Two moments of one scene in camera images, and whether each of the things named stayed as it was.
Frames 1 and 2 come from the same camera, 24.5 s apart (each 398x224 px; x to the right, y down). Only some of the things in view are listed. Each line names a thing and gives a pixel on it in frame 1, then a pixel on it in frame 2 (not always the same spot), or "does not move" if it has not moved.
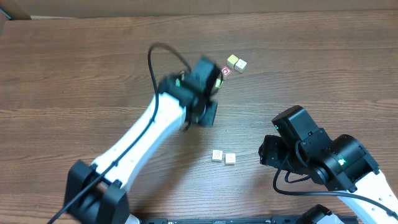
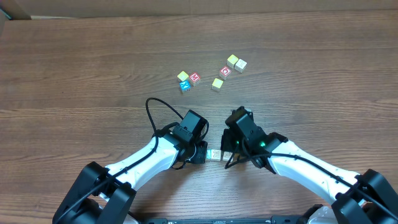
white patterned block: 217,154 does not move
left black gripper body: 216,83 → 201,152
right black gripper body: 266,152 → 226,142
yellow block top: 232,59 does not move
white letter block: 230,158 does not move
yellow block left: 182,74 does not move
